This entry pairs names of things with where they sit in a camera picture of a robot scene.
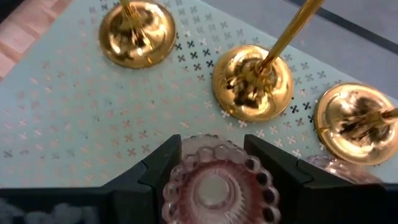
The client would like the tall gold candlestick holder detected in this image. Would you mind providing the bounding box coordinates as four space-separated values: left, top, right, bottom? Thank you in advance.
98 0 177 70
313 82 398 166

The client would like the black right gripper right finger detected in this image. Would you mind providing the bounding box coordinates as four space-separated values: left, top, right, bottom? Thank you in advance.
244 134 398 224

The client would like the pink ribbed glass candle holder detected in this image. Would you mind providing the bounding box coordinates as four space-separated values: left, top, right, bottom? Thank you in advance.
160 133 282 224
305 154 384 185

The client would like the green perforated metal shelf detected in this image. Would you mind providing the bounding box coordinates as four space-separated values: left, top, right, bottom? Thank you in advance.
0 0 398 189

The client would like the short gold candlestick holder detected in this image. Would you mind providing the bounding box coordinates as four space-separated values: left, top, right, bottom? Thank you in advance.
211 0 326 123

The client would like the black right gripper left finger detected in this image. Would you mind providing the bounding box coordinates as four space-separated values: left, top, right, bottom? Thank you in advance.
102 134 183 224

